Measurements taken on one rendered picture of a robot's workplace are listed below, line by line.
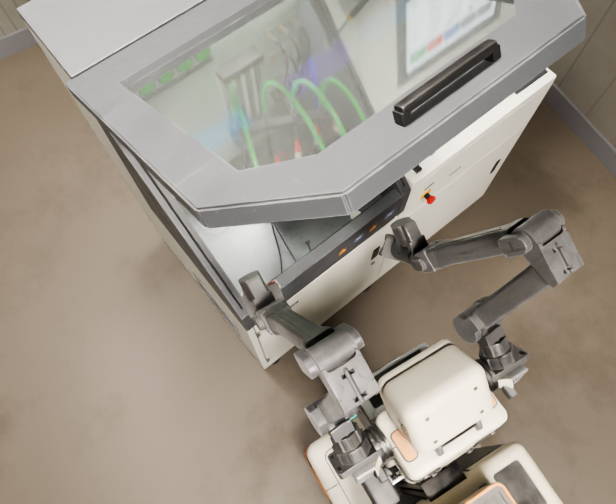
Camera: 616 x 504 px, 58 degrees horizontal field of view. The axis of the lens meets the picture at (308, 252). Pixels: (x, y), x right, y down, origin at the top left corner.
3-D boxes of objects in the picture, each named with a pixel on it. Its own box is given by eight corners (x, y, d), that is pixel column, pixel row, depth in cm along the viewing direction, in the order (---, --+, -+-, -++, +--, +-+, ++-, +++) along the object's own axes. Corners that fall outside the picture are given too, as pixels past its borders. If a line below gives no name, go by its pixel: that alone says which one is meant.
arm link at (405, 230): (424, 272, 137) (449, 255, 140) (407, 232, 134) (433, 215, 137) (397, 267, 148) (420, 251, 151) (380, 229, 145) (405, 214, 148)
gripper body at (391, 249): (385, 232, 154) (397, 236, 147) (416, 242, 157) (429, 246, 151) (378, 254, 155) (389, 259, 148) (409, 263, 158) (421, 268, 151)
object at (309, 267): (256, 324, 182) (252, 311, 167) (249, 314, 183) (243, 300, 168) (396, 217, 196) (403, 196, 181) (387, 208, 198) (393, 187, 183)
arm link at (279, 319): (317, 387, 93) (369, 352, 96) (301, 358, 92) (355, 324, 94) (257, 334, 134) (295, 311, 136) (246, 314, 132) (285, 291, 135)
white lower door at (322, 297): (268, 366, 245) (254, 329, 182) (265, 362, 246) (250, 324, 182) (377, 279, 260) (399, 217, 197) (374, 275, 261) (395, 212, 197)
